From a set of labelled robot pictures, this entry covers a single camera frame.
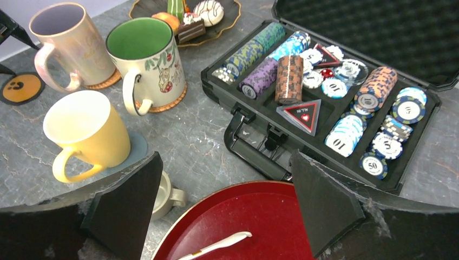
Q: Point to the orange peach bun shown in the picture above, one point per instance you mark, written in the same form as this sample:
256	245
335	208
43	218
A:
171	20

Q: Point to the orange black coaster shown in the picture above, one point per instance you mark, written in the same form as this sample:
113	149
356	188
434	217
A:
21	89

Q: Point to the small grey-green cup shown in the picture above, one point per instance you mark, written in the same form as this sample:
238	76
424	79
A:
167	197

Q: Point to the black poker chip case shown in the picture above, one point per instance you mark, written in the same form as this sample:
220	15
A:
352	84

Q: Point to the three-tier dessert stand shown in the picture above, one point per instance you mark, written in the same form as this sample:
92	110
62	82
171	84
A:
232	12

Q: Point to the red round tray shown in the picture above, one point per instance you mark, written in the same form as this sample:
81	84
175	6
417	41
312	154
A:
268	209

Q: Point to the yellow cup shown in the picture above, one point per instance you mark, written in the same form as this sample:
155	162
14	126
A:
86	126

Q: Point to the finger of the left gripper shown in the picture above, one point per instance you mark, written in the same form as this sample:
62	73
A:
6	70
10	27

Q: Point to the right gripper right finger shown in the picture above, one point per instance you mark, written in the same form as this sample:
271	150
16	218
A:
347	219

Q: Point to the white striped donut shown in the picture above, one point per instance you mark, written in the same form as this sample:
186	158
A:
211	12

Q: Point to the beige purple mug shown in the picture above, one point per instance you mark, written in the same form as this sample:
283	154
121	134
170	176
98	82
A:
68	35

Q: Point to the blue round coaster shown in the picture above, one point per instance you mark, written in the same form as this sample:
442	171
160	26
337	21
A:
138	150

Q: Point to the green bowl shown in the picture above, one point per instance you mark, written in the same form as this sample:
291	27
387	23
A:
145	53

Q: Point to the chocolate cake slice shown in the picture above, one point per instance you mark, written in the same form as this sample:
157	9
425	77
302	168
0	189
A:
192	26

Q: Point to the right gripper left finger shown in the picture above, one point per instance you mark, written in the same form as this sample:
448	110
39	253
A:
106	219

